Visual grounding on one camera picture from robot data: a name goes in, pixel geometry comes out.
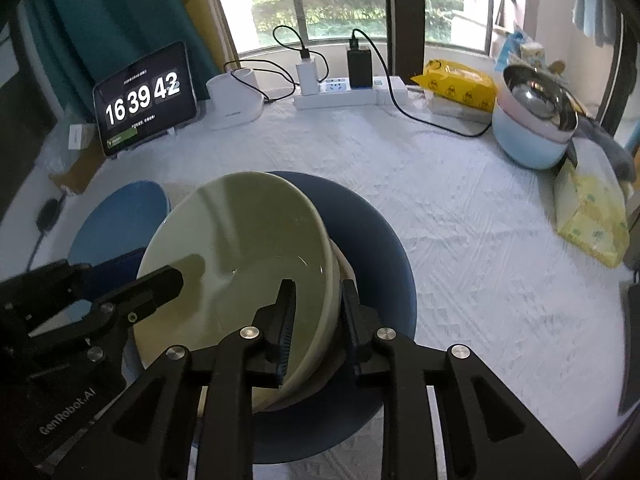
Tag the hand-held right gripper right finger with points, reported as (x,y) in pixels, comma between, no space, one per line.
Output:
(350,325)

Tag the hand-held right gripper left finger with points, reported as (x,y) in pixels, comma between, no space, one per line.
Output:
(286,330)

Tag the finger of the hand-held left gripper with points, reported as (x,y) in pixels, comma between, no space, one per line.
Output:
(45,285)
(150,287)

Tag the blue plate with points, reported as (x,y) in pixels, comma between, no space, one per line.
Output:
(115,230)

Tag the large blue bowl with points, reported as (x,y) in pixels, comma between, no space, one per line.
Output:
(380,260)

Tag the beige bowl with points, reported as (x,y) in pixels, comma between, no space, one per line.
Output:
(235,240)

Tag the cardboard box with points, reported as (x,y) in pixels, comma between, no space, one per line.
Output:
(82,170)

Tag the clear plastic bag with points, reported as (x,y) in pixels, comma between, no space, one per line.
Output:
(52,155)

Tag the small white box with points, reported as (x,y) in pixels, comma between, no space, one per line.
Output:
(81,137)

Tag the tablet showing clock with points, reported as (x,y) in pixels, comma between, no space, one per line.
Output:
(142,100)

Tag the white desk lamp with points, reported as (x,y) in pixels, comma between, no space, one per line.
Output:
(232,102)

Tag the white power strip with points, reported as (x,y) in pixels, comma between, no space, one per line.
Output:
(335,96)

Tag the white packet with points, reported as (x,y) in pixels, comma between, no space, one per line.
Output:
(460,112)

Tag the white charger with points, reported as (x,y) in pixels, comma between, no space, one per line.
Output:
(307,72)

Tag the black charger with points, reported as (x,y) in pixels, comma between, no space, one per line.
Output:
(360,67)

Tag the yellow wipes pack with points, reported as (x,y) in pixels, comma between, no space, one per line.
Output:
(455,82)

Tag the yellow tissue pack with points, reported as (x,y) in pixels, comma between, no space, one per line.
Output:
(592,210)

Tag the teal curtain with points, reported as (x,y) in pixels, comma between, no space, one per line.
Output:
(110,15)

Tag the yellow curtain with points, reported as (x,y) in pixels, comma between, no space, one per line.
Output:
(205,15)

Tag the black smartphone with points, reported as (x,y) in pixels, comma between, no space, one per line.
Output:
(631,350)

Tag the steel bowl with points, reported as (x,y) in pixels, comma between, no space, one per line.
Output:
(537,95)

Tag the grey cloth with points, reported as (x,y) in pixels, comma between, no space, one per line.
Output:
(607,152)

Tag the blue packet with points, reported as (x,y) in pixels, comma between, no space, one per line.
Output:
(510,47)

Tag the light blue hanging cloth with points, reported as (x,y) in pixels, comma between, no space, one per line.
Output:
(595,0)

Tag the black door frame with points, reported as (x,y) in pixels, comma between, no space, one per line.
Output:
(402,15)

